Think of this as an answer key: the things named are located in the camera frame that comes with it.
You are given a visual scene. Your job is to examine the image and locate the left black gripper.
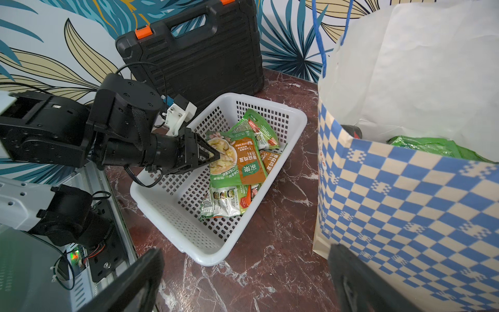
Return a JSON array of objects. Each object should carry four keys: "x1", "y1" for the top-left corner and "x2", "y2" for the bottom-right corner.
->
[{"x1": 95, "y1": 127, "x2": 220, "y2": 174}]

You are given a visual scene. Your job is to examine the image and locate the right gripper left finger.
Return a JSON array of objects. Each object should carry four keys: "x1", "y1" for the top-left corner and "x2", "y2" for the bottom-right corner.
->
[{"x1": 80, "y1": 248, "x2": 165, "y2": 312}]

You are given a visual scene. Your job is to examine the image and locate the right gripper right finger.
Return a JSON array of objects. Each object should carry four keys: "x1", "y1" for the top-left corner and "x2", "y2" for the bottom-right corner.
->
[{"x1": 327, "y1": 244, "x2": 420, "y2": 311}]

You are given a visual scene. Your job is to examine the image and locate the white plastic perforated basket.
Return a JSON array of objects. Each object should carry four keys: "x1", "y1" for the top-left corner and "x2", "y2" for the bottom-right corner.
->
[{"x1": 130, "y1": 93, "x2": 307, "y2": 267}]

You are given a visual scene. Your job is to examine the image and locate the blue checkered paper bag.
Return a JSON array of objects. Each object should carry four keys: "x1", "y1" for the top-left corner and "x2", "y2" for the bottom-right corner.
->
[{"x1": 306, "y1": 1, "x2": 498, "y2": 311}]

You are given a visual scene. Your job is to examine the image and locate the light green condiment packet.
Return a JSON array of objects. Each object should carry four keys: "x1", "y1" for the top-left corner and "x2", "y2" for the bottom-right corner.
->
[{"x1": 387, "y1": 136, "x2": 494, "y2": 163}]

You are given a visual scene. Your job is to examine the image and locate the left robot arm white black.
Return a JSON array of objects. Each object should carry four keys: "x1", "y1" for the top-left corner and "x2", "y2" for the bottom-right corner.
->
[{"x1": 1, "y1": 74, "x2": 220, "y2": 247}]

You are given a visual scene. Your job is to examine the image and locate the orange brown condiment packet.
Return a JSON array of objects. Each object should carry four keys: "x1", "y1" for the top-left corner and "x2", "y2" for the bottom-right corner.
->
[{"x1": 207, "y1": 130, "x2": 267, "y2": 188}]

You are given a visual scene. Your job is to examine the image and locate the green packet with barcode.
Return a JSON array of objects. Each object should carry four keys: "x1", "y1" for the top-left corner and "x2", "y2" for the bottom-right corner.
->
[{"x1": 199, "y1": 185, "x2": 252, "y2": 220}]

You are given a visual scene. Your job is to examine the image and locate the black plastic tool case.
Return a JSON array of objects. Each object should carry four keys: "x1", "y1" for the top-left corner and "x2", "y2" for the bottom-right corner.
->
[{"x1": 115, "y1": 1, "x2": 265, "y2": 110}]

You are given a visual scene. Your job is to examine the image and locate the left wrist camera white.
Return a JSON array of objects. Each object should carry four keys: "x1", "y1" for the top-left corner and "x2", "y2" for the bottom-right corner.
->
[{"x1": 163, "y1": 94, "x2": 198, "y2": 137}]

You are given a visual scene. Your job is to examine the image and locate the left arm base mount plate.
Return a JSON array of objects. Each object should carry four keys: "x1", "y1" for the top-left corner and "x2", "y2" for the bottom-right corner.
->
[{"x1": 87, "y1": 199, "x2": 127, "y2": 283}]

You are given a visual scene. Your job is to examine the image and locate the aluminium front rail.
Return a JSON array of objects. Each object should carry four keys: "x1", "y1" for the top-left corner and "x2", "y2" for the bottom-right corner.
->
[{"x1": 0, "y1": 161, "x2": 138, "y2": 312}]

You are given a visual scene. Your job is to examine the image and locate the electronics board with cables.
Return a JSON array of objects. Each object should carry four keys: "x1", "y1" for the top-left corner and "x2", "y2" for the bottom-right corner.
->
[{"x1": 50, "y1": 244, "x2": 101, "y2": 291}]

